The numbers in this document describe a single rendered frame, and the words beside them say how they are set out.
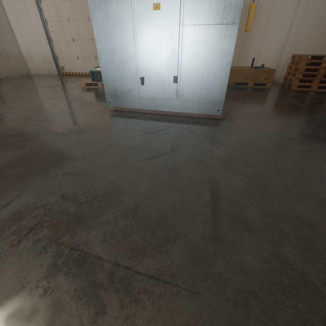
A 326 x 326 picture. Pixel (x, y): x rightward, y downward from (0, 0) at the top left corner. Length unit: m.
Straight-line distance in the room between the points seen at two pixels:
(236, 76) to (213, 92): 3.28
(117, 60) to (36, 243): 2.64
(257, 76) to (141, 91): 4.08
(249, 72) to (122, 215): 5.58
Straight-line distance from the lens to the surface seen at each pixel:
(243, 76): 6.10
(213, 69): 2.78
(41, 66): 10.68
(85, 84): 6.11
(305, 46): 7.65
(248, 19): 3.52
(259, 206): 1.51
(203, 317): 1.04
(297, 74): 6.56
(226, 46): 2.77
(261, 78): 6.27
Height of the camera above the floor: 1.00
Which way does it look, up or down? 35 degrees down
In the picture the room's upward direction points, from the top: straight up
